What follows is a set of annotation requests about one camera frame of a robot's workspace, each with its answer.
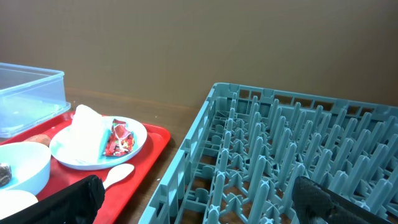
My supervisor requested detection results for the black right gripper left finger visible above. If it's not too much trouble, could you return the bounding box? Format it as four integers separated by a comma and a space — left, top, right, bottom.
1, 175, 105, 224

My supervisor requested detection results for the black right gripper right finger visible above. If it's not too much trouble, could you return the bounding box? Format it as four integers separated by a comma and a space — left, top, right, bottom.
292, 176, 391, 224

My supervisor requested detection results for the white napkin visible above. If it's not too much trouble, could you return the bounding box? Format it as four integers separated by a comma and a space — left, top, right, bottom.
65, 105, 108, 164

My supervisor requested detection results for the orange carrot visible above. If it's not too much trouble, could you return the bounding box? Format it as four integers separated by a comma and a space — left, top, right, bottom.
24, 134, 51, 147

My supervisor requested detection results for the red snack wrapper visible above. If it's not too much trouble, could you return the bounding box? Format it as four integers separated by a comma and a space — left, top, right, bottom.
104, 119, 135, 157

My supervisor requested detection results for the green bowl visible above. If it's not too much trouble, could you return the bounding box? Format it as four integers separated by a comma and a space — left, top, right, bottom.
0, 190, 38, 219

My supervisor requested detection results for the grey dishwasher rack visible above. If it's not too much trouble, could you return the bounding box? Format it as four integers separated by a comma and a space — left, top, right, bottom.
140, 83, 397, 223

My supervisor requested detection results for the red plastic tray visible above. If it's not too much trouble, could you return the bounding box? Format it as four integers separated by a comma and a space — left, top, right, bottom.
1, 111, 170, 223

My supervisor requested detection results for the white plastic spoon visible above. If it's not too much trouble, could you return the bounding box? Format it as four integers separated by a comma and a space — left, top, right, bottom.
103, 164, 135, 190

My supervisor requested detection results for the light blue plate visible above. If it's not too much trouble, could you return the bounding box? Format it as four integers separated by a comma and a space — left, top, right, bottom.
49, 116, 147, 170

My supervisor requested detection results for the light blue bowl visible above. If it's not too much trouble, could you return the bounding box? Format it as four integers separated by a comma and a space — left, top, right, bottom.
1, 142, 51, 195

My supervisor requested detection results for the clear plastic bin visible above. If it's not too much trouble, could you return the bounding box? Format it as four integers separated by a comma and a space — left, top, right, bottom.
1, 63, 71, 138

